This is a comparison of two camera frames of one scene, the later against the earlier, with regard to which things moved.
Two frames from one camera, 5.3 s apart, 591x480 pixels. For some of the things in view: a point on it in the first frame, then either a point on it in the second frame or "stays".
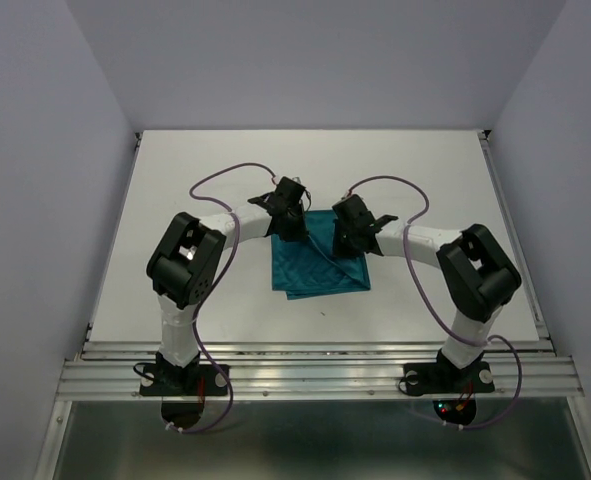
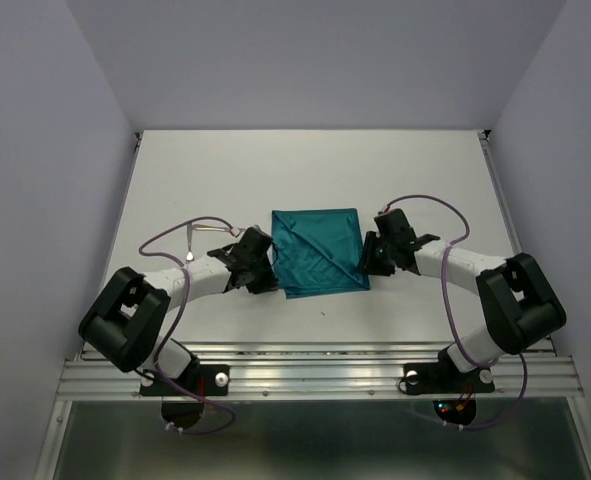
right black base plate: [445, 379] stays
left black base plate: [200, 380] stays
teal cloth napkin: [309, 266] stays
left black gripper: [300, 232] → [267, 284]
